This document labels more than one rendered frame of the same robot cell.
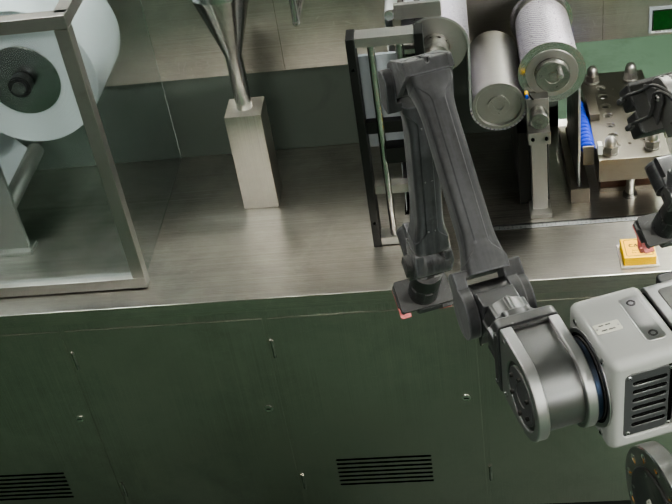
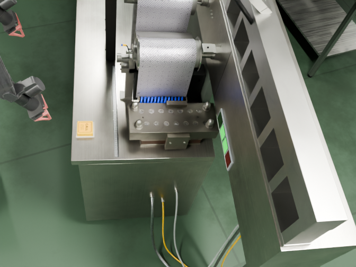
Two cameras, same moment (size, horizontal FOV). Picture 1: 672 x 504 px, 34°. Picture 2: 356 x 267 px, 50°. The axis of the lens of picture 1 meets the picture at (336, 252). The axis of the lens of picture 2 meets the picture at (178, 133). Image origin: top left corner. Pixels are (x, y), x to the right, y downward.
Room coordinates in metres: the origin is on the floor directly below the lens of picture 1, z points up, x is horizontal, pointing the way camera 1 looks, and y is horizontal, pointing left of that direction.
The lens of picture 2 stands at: (1.80, -1.63, 2.45)
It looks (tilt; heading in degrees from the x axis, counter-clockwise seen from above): 57 degrees down; 61
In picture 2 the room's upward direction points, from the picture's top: 16 degrees clockwise
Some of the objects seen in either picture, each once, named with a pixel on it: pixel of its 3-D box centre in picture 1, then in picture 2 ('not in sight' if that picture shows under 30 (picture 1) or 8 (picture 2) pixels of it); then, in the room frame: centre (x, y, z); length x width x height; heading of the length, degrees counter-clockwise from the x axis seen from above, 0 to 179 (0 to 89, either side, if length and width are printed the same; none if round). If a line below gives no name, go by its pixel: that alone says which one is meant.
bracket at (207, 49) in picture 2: not in sight; (208, 49); (2.41, -0.58, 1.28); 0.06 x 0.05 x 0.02; 171
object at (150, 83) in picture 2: (573, 96); (163, 85); (2.23, -0.61, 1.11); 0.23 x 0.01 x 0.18; 171
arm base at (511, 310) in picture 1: (517, 333); not in sight; (1.09, -0.22, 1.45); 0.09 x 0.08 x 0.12; 98
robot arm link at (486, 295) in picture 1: (494, 311); not in sight; (1.17, -0.21, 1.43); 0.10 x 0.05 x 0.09; 8
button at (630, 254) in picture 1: (637, 251); (85, 128); (1.86, -0.66, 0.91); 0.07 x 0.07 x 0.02; 81
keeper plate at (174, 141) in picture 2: not in sight; (177, 142); (2.25, -0.83, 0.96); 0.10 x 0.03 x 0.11; 171
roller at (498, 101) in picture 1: (495, 78); (162, 45); (2.26, -0.44, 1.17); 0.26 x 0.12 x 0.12; 171
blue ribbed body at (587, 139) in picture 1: (582, 125); (162, 100); (2.23, -0.64, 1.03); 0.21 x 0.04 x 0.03; 171
